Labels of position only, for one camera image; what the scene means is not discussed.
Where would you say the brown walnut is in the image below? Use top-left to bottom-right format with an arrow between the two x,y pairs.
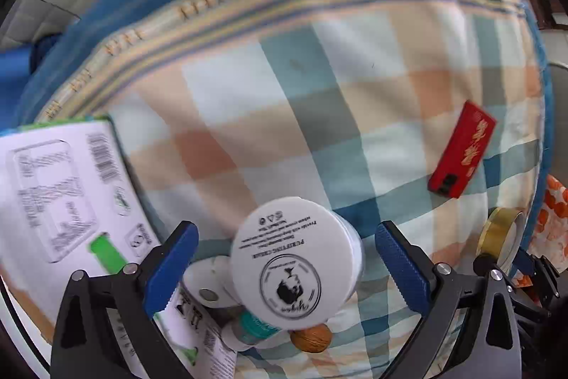
289,323 -> 333,354

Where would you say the grey folding chair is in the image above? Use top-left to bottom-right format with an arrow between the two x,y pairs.
538,25 -> 568,185

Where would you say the orange white patterned bag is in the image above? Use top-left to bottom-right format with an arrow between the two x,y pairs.
529,175 -> 568,272

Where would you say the blue folded mat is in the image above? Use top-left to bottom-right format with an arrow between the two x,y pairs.
0,44 -> 34,131

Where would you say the small red box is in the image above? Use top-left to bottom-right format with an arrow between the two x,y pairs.
427,101 -> 497,198

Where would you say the white cream jar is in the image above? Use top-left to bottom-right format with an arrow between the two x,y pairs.
230,197 -> 365,330

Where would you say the small white floss case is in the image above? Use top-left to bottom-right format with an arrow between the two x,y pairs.
182,256 -> 242,309

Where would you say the cardboard box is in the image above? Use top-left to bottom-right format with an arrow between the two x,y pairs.
1,117 -> 236,378

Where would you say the plaid checkered tablecloth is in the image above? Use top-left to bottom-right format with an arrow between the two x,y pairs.
15,0 -> 553,378

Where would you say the white green tube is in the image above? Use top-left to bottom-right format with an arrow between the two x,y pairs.
220,311 -> 280,352

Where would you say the grey tape roll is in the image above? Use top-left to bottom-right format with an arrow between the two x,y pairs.
476,207 -> 526,270

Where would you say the left grey padded chair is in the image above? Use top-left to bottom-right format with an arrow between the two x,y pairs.
1,0 -> 80,51

